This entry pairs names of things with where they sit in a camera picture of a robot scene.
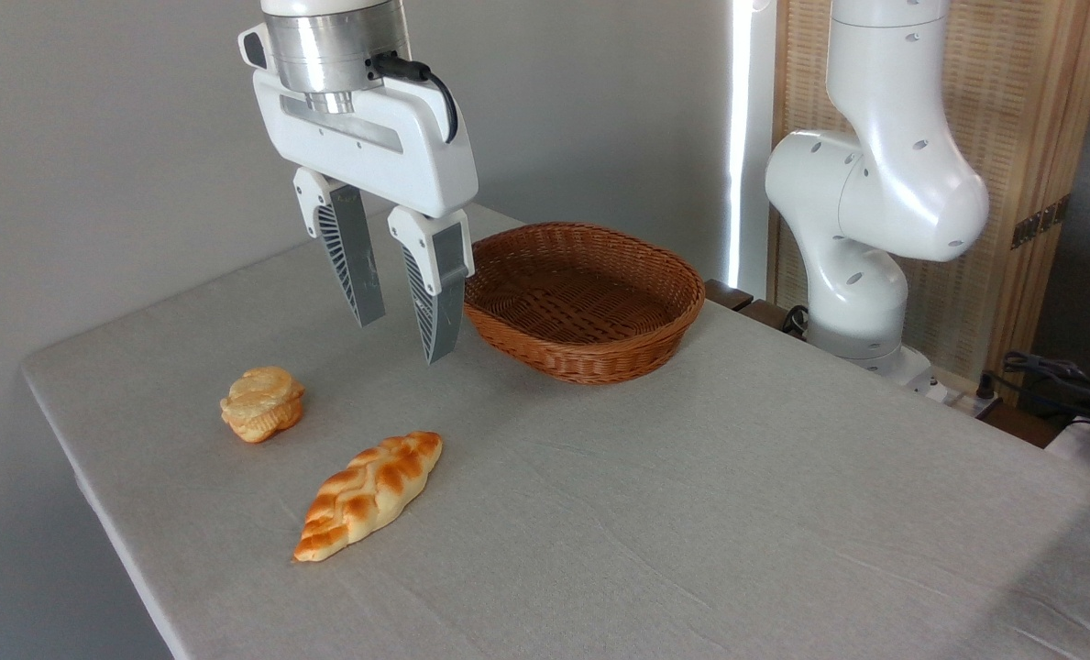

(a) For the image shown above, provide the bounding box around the long braided bread loaf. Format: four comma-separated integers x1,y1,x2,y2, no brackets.
292,431,444,564

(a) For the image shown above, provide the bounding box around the bundle of black cables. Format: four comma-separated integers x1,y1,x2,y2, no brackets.
985,350,1090,434

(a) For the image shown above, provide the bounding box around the dark brown wooden furniture edge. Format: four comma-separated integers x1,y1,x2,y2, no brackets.
704,279,809,342

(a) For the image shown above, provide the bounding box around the small round bread roll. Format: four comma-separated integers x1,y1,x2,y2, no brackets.
220,366,307,445

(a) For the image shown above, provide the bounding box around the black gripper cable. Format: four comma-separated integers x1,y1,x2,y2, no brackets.
370,52,461,146

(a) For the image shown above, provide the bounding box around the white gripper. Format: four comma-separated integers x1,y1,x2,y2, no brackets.
251,70,479,366

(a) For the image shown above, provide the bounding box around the grey tablecloth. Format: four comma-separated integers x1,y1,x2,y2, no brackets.
20,202,1090,660

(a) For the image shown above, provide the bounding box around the white power strip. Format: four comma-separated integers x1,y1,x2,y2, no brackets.
916,370,1004,421

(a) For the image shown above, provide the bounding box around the dark metal screen hinge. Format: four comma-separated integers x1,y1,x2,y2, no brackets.
1010,193,1072,250

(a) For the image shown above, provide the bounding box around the brown woven wicker basket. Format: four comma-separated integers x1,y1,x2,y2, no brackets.
463,222,707,386

